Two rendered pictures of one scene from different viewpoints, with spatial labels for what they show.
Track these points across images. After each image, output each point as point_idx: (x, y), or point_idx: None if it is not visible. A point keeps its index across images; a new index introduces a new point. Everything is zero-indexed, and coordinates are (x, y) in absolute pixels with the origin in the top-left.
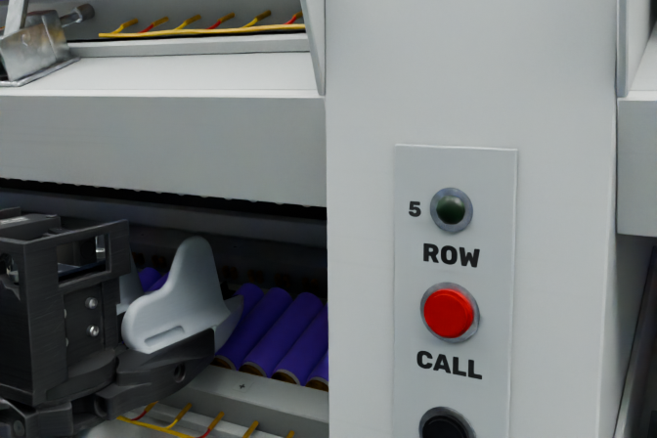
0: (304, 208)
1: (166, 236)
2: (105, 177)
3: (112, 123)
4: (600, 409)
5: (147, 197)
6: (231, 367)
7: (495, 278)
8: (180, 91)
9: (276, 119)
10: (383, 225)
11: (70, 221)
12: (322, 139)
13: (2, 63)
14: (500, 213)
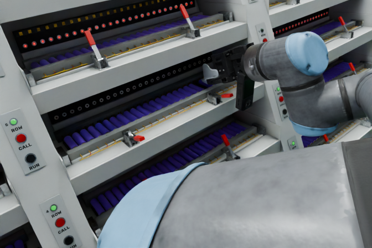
0: (194, 66)
1: (170, 85)
2: (217, 46)
3: (221, 36)
4: None
5: (160, 81)
6: None
7: (267, 35)
8: (230, 27)
9: (242, 27)
10: (256, 35)
11: (142, 96)
12: (246, 28)
13: (200, 32)
14: (265, 29)
